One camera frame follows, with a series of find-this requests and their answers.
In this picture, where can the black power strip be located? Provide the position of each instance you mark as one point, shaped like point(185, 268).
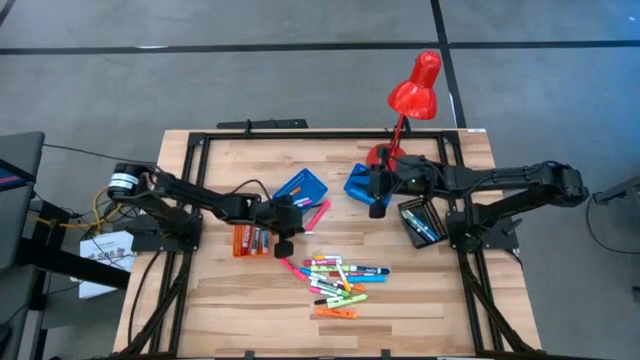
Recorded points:
point(270, 124)

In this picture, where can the blue plastic basket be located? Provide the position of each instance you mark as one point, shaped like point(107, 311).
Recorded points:
point(310, 182)
point(356, 182)

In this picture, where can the yellow thin marker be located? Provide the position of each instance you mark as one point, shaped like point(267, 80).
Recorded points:
point(327, 257)
point(344, 278)

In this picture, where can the black aluminium table frame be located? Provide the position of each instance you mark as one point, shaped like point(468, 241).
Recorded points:
point(325, 135)

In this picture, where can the pink highlighter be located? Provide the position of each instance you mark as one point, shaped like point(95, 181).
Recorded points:
point(318, 216)
point(294, 270)

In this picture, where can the orange highlighter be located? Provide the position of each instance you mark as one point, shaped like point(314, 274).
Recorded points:
point(336, 313)

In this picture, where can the white printed paper sheet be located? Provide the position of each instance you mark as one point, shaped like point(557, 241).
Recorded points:
point(107, 255)

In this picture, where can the red desk lamp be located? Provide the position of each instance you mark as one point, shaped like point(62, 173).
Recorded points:
point(415, 95)

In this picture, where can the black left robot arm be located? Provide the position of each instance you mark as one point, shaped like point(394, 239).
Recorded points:
point(200, 195)

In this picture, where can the black-capped thin white marker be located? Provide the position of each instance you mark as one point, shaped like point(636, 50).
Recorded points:
point(324, 300)

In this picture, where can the pink whiteboard marker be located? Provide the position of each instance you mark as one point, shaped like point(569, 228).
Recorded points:
point(322, 262)

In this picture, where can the maroon thin marker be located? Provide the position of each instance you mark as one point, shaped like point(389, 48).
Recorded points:
point(334, 282)

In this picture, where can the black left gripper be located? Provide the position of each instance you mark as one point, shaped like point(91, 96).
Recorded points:
point(285, 217)

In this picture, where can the red thin marker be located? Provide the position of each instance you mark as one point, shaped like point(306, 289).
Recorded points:
point(355, 274)

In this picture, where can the teal whiteboard marker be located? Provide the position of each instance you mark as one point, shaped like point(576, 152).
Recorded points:
point(265, 242)

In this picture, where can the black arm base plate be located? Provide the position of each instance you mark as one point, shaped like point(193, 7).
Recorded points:
point(150, 244)
point(500, 235)

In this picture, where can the light green highlighter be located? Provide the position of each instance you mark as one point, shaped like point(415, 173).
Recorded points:
point(327, 268)
point(350, 300)

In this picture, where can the dark blue whiteboard marker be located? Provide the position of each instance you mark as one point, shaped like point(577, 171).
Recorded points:
point(372, 270)

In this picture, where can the blue-capped white marker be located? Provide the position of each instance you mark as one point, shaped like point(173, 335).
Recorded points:
point(306, 271)

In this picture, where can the orange-capped thin white marker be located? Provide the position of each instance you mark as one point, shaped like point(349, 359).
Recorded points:
point(295, 191)
point(360, 287)

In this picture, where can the red whiteboard marker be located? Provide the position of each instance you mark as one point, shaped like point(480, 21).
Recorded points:
point(245, 240)

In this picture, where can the grey stand leg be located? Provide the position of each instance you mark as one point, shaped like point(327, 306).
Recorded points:
point(620, 192)

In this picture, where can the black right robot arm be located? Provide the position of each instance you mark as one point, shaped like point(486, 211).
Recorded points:
point(500, 177)

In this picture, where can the orange plastic basket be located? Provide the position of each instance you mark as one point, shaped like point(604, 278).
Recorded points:
point(237, 242)

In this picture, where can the light blue thick marker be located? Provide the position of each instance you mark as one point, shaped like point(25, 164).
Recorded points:
point(370, 279)

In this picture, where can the grey desk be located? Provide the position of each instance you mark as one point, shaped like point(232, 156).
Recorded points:
point(22, 150)

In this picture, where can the blue thin marker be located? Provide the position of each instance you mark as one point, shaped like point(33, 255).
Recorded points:
point(425, 231)

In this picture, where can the black frame clamp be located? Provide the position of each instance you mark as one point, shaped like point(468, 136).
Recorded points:
point(385, 354)
point(407, 131)
point(249, 355)
point(248, 131)

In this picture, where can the black plastic basket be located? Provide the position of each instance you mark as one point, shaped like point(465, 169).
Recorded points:
point(436, 225)

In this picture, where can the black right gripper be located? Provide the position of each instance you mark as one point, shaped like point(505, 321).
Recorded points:
point(405, 177)

